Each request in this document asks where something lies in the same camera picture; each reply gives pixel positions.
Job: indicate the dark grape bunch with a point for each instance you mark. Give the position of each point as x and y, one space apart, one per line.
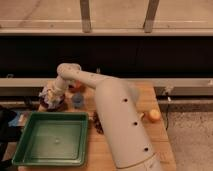
97 123

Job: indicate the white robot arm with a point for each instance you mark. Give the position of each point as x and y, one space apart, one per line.
115 101

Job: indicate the lavender towel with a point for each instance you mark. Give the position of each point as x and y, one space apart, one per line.
42 100

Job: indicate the dark purple bowl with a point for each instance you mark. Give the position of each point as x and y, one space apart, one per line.
54 106

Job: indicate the green plastic tray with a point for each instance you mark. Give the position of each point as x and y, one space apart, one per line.
53 139

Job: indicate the blue heart-shaped object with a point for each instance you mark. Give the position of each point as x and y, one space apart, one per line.
77 100

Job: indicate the orange red bowl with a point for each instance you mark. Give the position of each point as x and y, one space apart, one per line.
77 87

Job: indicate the orange apple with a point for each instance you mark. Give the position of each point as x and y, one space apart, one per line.
154 115

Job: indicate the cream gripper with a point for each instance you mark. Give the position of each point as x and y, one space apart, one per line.
52 97

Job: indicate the peeled banana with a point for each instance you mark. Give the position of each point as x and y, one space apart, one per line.
142 115

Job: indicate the black object at left edge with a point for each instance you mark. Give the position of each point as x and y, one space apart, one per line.
7 134

